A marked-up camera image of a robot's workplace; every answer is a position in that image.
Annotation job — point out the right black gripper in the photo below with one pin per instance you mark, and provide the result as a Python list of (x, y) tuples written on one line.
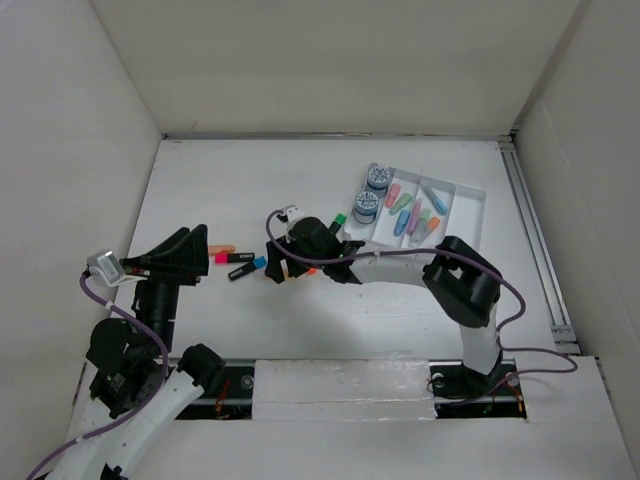
[(275, 268)]

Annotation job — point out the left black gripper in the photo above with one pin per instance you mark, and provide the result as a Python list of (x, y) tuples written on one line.
[(181, 258)]

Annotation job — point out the green cap black highlighter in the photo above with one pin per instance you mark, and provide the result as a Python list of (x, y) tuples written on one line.
[(337, 223)]

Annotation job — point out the blue patterned tape roll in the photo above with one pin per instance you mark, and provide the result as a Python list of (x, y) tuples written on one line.
[(377, 178)]

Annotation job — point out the blue eraser case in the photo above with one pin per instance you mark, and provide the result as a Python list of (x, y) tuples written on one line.
[(402, 221)]

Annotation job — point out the green eraser case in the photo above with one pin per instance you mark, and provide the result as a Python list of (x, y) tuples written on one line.
[(401, 202)]

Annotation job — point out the purple translucent marker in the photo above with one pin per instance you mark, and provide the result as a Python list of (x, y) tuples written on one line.
[(415, 213)]

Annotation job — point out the green cap clear marker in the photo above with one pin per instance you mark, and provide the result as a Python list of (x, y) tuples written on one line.
[(421, 226)]

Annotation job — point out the blue cap clear marker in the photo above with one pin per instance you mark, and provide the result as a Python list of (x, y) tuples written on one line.
[(439, 205)]

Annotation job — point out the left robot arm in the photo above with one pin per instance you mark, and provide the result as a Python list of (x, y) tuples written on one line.
[(136, 393)]

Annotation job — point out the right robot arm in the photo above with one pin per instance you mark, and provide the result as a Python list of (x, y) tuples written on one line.
[(462, 282)]

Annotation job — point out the pink cap black highlighter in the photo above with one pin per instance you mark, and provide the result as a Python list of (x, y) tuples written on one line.
[(233, 258)]

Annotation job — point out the blue cap black highlighter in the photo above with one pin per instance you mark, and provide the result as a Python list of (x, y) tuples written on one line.
[(247, 269)]

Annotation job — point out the white divided organizer tray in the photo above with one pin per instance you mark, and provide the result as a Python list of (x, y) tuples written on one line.
[(464, 218)]

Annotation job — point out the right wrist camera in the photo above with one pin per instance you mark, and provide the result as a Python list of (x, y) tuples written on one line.
[(290, 215)]

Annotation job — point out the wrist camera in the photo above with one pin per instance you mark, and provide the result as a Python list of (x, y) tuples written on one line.
[(106, 269), (290, 215)]

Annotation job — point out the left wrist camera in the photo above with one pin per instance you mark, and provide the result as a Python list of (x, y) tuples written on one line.
[(106, 269)]

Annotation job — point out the metal mounting rail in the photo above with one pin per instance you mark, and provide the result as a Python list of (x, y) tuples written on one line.
[(393, 389)]

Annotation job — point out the aluminium frame profile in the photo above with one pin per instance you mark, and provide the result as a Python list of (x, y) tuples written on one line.
[(560, 323)]

